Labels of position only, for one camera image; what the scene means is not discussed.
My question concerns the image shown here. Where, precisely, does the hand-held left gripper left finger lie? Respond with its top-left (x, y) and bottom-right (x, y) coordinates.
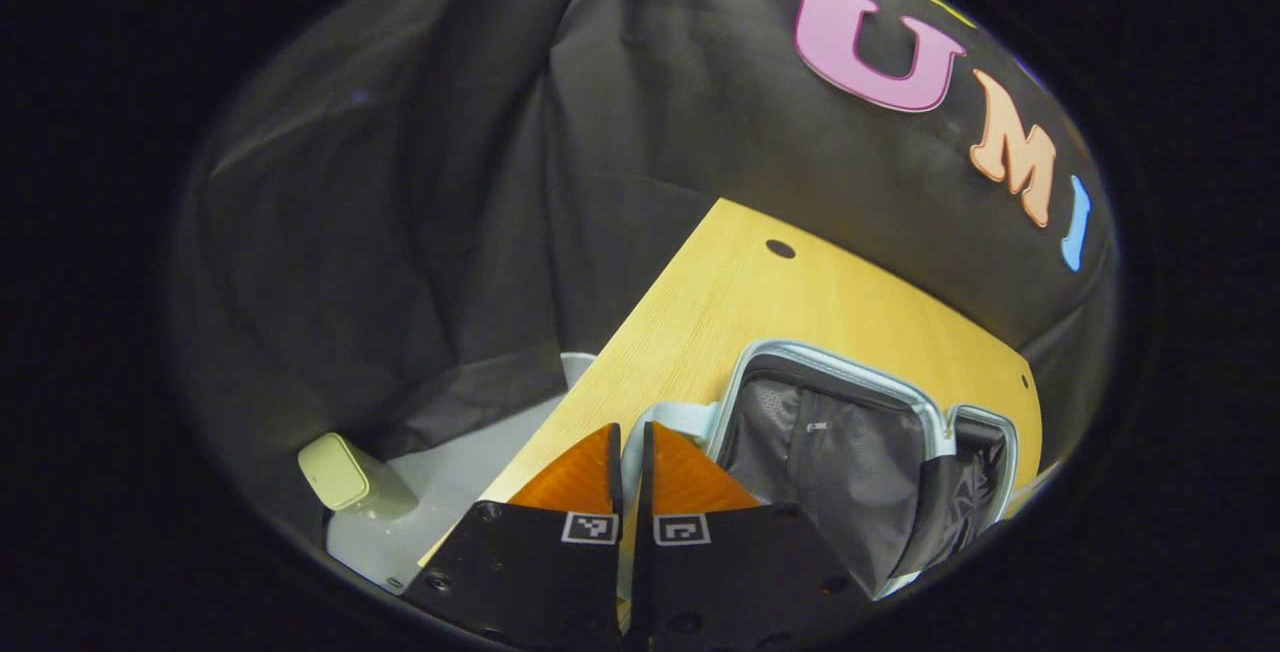
top-left (400, 422), bottom-right (626, 651)

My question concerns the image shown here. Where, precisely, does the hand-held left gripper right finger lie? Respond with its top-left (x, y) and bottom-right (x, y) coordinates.
top-left (628, 420), bottom-right (881, 651)

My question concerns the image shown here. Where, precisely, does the cream rectangular box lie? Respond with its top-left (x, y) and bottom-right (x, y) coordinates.
top-left (298, 432), bottom-right (421, 518)

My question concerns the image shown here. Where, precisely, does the black backdrop cloth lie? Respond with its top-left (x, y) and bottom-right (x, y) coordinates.
top-left (170, 0), bottom-right (1119, 533)

